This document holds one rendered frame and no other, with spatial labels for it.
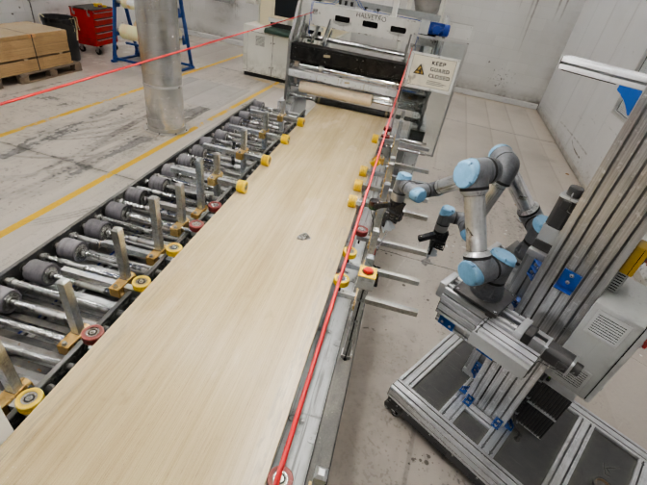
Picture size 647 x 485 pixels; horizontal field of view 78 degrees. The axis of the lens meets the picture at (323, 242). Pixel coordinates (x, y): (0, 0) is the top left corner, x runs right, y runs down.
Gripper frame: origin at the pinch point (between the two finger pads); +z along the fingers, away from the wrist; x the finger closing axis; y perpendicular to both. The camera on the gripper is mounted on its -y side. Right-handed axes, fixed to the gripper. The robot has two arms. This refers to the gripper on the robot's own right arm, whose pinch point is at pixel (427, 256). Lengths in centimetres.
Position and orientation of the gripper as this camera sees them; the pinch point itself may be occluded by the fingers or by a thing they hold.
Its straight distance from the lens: 251.6
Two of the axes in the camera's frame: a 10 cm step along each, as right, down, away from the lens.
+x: 2.2, -5.4, 8.1
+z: -1.4, 8.1, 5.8
